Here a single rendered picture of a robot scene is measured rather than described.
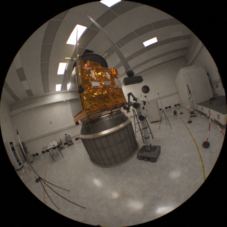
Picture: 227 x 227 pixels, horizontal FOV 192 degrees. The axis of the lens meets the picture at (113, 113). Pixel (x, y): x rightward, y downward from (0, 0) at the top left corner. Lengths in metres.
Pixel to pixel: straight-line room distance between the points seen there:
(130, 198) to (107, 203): 0.46
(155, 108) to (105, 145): 4.10
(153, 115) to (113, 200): 5.00
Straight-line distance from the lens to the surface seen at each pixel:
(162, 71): 9.50
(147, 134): 1.87
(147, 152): 2.14
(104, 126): 1.90
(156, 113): 5.09
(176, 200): 1.73
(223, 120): 3.52
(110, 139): 1.91
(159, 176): 1.88
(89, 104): 1.77
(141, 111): 1.62
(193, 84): 6.36
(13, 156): 6.89
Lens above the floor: 1.64
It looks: 1 degrees down
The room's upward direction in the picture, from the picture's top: 18 degrees counter-clockwise
